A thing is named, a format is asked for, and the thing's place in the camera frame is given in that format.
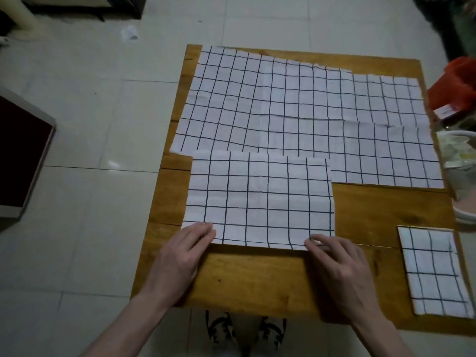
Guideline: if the person's right hand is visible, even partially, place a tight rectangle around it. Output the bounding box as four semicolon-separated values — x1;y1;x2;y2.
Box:
304;234;377;326

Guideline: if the person's left hand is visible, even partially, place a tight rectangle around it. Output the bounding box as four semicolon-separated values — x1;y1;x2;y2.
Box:
144;222;217;306

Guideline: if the small grid-lined paper sheet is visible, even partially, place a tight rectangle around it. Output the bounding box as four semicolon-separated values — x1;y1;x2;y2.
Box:
181;150;336;252

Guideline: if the person's right forearm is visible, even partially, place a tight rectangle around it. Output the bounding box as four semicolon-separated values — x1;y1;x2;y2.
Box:
350;309;411;357

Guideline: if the person's left forearm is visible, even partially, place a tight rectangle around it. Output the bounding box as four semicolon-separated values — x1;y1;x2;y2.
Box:
79;290;170;357

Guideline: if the person's right patterned slipper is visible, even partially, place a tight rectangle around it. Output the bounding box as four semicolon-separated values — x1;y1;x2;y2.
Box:
258;316;288;352

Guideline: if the person's patterned slipper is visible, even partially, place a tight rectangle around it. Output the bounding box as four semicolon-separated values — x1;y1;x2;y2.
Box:
205;309;238;352
258;316;288;352

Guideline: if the person's left patterned slipper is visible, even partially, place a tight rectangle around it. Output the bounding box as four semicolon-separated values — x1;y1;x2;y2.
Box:
205;309;238;352

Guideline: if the large grid-lined paper sheet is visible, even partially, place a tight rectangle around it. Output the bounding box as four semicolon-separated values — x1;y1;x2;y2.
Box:
260;56;353;125
350;71;430;128
169;45;265;154
260;117;445;190

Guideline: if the folded grid-lined paper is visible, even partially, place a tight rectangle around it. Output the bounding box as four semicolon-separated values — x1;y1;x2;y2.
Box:
397;225;476;319

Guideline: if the white plastic bag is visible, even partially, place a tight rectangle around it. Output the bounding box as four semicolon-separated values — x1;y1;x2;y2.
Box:
434;129;476;224

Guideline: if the red plastic bag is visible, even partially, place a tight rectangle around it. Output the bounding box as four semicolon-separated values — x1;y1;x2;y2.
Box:
426;56;476;121

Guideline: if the dark wooden furniture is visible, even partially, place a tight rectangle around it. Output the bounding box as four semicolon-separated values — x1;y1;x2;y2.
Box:
22;0;148;22

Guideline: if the dark green object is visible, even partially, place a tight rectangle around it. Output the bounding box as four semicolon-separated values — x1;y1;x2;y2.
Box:
413;0;476;63

